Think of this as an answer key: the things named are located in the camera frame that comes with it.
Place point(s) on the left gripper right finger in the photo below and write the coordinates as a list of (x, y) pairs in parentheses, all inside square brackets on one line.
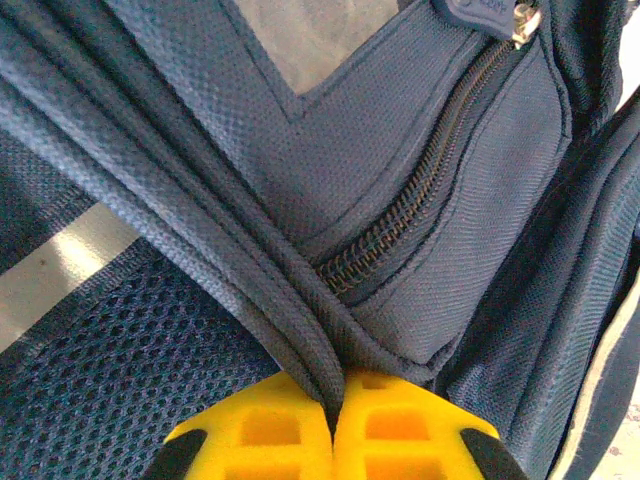
[(400, 440)]

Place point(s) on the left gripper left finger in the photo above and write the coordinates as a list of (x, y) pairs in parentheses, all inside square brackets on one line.
[(270, 440)]

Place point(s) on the navy blue backpack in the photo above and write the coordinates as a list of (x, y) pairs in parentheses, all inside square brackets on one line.
[(350, 175)]

